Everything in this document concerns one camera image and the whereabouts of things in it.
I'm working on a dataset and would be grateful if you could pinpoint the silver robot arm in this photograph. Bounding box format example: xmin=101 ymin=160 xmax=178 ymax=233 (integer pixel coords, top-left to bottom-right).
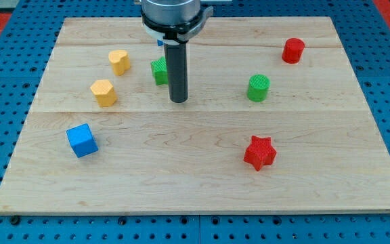
xmin=140 ymin=0 xmax=214 ymax=45

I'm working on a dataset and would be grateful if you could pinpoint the yellow hexagon block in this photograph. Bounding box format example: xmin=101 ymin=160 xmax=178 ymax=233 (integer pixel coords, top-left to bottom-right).
xmin=90 ymin=79 xmax=118 ymax=107

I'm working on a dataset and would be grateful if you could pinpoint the blue cube block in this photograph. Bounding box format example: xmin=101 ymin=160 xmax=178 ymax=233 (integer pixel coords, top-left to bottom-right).
xmin=66 ymin=123 xmax=98 ymax=158

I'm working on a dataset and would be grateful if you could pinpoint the green star block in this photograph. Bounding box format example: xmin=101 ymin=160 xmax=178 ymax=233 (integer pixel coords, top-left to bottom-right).
xmin=150 ymin=56 xmax=168 ymax=85

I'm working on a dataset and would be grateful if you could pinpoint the green cylinder block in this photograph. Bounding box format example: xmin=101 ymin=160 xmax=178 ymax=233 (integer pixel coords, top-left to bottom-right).
xmin=246 ymin=74 xmax=270 ymax=102

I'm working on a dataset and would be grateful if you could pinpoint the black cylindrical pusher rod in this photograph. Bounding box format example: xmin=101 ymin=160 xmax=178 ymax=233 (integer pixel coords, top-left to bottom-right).
xmin=164 ymin=44 xmax=188 ymax=103

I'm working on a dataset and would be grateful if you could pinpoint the red star block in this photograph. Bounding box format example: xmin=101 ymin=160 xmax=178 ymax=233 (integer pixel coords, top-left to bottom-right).
xmin=243 ymin=136 xmax=277 ymax=171

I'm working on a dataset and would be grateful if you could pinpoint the wooden board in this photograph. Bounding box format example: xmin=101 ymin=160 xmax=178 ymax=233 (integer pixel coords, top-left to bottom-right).
xmin=0 ymin=17 xmax=390 ymax=216

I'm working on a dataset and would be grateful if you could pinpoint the yellow heart block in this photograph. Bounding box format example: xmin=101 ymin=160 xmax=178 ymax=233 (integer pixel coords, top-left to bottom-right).
xmin=108 ymin=49 xmax=131 ymax=76

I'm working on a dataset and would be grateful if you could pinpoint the red cylinder block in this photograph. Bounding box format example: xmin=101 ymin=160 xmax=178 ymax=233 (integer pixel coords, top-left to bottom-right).
xmin=282 ymin=38 xmax=305 ymax=64

